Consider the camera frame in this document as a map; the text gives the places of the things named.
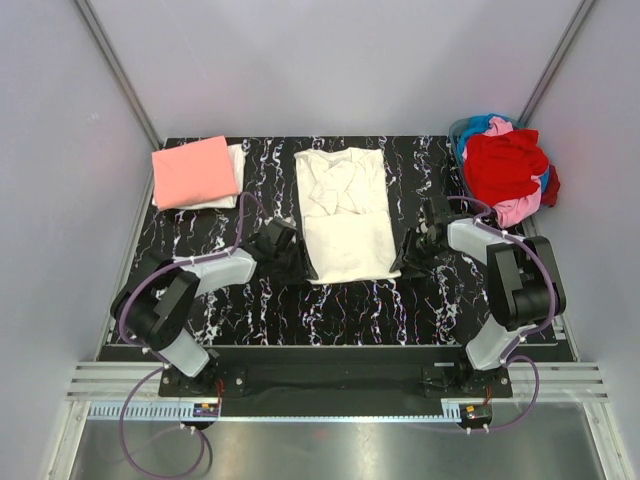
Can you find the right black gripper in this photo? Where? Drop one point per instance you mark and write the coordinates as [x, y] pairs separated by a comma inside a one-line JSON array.
[[417, 265]]

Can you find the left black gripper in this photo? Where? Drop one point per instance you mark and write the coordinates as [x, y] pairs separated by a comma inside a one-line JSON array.
[[303, 270]]

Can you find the cream white t shirt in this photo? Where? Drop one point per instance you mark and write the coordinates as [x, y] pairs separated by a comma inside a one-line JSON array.
[[345, 216]]

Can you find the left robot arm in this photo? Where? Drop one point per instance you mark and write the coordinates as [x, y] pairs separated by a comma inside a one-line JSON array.
[[152, 308]]

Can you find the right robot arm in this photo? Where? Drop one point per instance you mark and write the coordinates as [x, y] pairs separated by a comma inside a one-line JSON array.
[[524, 287]]

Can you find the folded white t shirt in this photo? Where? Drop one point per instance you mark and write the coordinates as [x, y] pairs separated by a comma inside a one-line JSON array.
[[235, 175]]

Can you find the folded pink t shirt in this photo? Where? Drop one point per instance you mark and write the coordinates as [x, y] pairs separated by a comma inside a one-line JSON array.
[[192, 170]]

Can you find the pink t shirt in basket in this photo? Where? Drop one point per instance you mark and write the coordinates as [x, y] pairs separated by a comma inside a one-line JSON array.
[[513, 211]]

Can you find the red t shirt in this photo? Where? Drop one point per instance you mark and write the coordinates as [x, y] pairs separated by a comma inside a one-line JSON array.
[[508, 167]]

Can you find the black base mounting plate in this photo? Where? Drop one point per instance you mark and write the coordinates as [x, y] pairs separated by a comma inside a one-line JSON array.
[[433, 371]]

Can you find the blue t shirt in basket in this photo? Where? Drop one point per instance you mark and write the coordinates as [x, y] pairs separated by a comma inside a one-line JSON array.
[[501, 161]]

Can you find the right aluminium frame post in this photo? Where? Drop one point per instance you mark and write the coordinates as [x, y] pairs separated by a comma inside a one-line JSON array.
[[560, 53]]

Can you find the aluminium frame post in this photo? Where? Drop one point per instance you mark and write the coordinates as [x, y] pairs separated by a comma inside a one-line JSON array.
[[560, 53], [98, 33]]

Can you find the white slotted cable duct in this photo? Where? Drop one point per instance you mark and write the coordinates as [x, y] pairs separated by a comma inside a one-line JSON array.
[[438, 411]]

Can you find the aluminium rail front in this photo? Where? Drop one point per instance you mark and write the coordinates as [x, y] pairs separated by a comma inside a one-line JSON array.
[[553, 382]]

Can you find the left aluminium frame post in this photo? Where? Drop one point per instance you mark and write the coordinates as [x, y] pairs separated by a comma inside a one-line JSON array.
[[98, 33]]

